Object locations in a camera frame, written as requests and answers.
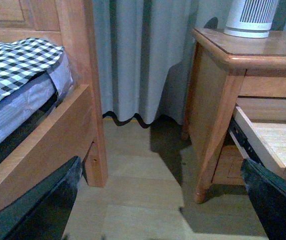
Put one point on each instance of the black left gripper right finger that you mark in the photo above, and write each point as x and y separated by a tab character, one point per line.
267	193

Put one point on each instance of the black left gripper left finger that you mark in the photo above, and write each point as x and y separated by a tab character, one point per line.
43	211

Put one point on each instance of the wooden drawer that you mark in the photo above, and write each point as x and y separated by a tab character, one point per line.
258	127

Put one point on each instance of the grey mattress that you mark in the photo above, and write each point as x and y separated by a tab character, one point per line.
21	104

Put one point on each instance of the wooden nightstand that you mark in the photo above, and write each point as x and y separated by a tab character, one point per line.
224	69

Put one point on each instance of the black white checkered sheet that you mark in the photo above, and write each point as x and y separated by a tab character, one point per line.
23	59

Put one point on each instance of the grey-green curtain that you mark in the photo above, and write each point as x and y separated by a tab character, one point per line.
144	51

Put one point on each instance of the wooden bed frame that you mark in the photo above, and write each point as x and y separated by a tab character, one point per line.
75	127

